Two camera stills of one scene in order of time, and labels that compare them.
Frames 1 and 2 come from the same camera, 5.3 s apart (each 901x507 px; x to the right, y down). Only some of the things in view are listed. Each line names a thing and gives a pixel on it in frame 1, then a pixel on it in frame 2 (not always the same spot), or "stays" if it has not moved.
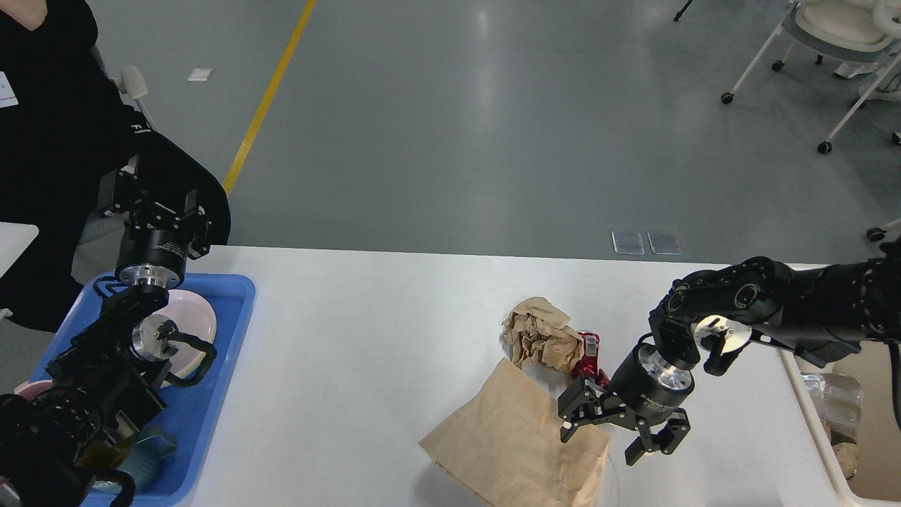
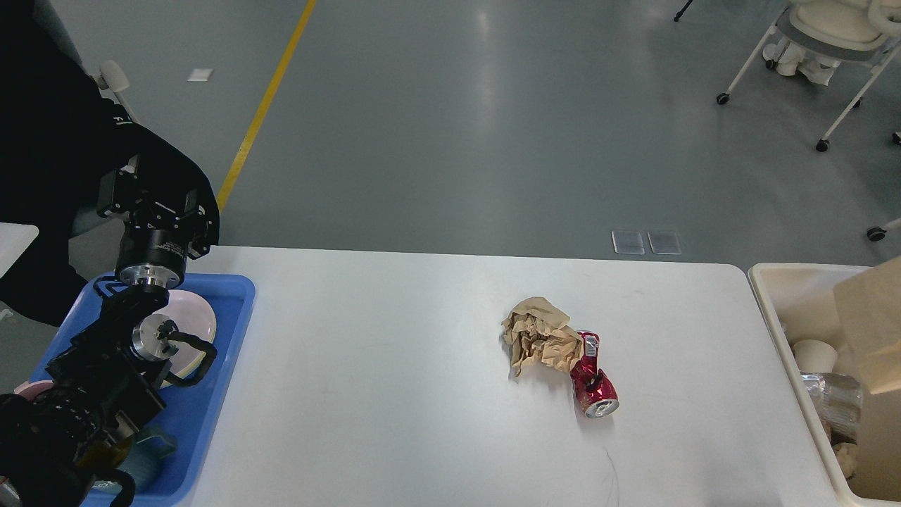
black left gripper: x=152 y=258 stays
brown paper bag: x=502 y=446 -> x=868 y=311
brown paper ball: x=537 y=330 stays
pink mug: x=32 y=389 stays
